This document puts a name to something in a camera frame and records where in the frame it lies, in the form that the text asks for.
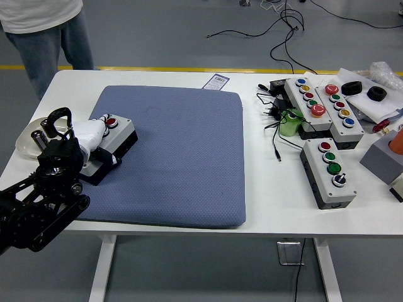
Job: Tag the purple white label card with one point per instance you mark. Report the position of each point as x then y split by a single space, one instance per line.
216 81

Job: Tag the grey four-button control box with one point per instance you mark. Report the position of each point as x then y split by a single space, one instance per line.
318 170
124 126

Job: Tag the white table leg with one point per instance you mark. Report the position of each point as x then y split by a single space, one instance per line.
102 270
329 273

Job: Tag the grey block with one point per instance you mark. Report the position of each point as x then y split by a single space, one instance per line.
381 163

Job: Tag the blue-grey textured mat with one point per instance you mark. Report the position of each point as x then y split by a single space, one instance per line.
176 151

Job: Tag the black power adapter brick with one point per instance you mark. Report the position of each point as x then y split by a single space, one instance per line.
277 85

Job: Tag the person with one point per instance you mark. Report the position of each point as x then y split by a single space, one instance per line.
41 41

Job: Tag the white paper sheet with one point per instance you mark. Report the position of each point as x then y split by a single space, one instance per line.
371 108

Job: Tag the white black small box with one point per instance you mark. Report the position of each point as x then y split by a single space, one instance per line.
398 190

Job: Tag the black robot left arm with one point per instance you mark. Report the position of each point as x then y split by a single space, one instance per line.
56 163

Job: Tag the red small part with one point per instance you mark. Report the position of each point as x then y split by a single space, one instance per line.
379 127

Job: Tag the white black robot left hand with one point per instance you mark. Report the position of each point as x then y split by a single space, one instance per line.
91 132

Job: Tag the green plastic holder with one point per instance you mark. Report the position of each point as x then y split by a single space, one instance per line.
288 127

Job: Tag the clear bubble wrap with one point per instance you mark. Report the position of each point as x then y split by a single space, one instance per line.
385 75

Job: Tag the orange cylinder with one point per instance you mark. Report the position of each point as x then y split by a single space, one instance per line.
397 143

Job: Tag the cream shallow dish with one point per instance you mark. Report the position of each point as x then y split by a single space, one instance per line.
25 144

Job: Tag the metal bracket under table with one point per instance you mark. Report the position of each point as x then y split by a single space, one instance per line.
283 255

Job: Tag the black plug adapter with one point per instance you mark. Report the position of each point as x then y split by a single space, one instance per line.
280 105

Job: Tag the grey five-button control box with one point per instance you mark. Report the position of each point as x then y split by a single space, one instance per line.
297 97
352 132

